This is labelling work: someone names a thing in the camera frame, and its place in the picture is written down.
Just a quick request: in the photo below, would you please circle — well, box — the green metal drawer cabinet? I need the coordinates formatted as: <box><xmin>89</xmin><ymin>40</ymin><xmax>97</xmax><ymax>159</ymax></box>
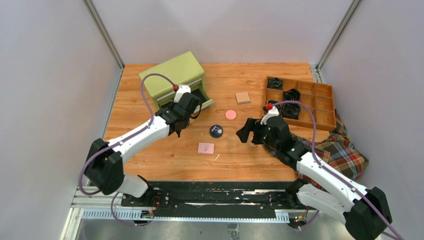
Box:
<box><xmin>139</xmin><ymin>51</ymin><xmax>214</xmax><ymax>110</ymax></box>

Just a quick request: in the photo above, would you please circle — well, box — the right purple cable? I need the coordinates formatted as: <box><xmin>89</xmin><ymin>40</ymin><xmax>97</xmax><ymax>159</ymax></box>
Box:
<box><xmin>265</xmin><ymin>100</ymin><xmax>405</xmax><ymax>240</ymax></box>

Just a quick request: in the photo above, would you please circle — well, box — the pink round compact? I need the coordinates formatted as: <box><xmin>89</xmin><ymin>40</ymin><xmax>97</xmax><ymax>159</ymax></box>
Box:
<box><xmin>225</xmin><ymin>110</ymin><xmax>237</xmax><ymax>121</ymax></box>

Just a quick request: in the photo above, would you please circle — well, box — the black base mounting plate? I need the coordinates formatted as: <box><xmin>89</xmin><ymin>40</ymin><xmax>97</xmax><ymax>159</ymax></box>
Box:
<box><xmin>114</xmin><ymin>181</ymin><xmax>316</xmax><ymax>222</ymax></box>

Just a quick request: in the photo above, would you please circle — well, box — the black hair tie bundle left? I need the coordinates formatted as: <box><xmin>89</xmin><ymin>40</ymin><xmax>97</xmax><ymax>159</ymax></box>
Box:
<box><xmin>264</xmin><ymin>100</ymin><xmax>281</xmax><ymax>112</ymax></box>

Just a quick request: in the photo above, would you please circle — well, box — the dark blue round compact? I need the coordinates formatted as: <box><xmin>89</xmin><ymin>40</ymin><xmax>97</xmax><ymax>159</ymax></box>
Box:
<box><xmin>209</xmin><ymin>124</ymin><xmax>224</xmax><ymax>139</ymax></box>

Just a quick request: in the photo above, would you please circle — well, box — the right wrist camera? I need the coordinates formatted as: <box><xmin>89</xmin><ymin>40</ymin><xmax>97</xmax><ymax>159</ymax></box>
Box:
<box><xmin>260</xmin><ymin>104</ymin><xmax>280</xmax><ymax>125</ymax></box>

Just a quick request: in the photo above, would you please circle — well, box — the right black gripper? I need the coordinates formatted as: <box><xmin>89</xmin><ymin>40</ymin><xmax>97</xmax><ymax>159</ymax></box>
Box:
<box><xmin>237</xmin><ymin>117</ymin><xmax>280</xmax><ymax>151</ymax></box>

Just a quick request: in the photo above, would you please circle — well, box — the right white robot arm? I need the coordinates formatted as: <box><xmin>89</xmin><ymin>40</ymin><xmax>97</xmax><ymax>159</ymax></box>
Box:
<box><xmin>236</xmin><ymin>116</ymin><xmax>393</xmax><ymax>240</ymax></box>

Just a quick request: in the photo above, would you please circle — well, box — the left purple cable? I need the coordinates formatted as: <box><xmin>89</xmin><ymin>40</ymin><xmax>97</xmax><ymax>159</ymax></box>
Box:
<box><xmin>78</xmin><ymin>73</ymin><xmax>180</xmax><ymax>228</ymax></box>

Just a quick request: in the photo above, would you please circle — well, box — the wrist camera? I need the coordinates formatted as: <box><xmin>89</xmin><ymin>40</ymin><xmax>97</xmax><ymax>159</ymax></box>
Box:
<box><xmin>173</xmin><ymin>84</ymin><xmax>191</xmax><ymax>103</ymax></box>
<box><xmin>260</xmin><ymin>104</ymin><xmax>280</xmax><ymax>125</ymax></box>

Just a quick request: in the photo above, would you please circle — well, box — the purple cable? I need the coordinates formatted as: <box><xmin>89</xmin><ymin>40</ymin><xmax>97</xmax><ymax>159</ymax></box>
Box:
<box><xmin>78</xmin><ymin>73</ymin><xmax>180</xmax><ymax>228</ymax></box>
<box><xmin>265</xmin><ymin>100</ymin><xmax>405</xmax><ymax>240</ymax></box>

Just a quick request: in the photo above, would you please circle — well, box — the plaid flannel shirt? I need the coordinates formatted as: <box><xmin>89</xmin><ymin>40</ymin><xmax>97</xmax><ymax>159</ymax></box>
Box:
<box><xmin>263</xmin><ymin>114</ymin><xmax>370</xmax><ymax>190</ymax></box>

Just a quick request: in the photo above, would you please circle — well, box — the wooden compartment organizer tray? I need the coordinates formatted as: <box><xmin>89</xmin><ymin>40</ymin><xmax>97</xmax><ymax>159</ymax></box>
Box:
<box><xmin>263</xmin><ymin>76</ymin><xmax>336</xmax><ymax>131</ymax></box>

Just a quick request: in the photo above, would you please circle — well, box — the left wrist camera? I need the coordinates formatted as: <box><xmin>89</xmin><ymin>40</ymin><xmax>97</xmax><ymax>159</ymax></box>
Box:
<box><xmin>173</xmin><ymin>84</ymin><xmax>191</xmax><ymax>103</ymax></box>

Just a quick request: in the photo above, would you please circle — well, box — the aluminium frame rail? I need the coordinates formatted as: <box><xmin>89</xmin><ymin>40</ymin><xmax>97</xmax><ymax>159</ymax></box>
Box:
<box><xmin>59</xmin><ymin>185</ymin><xmax>382</xmax><ymax>240</ymax></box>

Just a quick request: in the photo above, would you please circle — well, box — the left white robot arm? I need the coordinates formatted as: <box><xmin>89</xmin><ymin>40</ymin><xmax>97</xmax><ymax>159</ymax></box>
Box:
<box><xmin>80</xmin><ymin>92</ymin><xmax>202</xmax><ymax>207</ymax></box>

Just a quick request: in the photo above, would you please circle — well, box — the pink square card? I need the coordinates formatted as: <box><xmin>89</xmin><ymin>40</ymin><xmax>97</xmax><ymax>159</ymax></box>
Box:
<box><xmin>197</xmin><ymin>142</ymin><xmax>215</xmax><ymax>154</ymax></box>

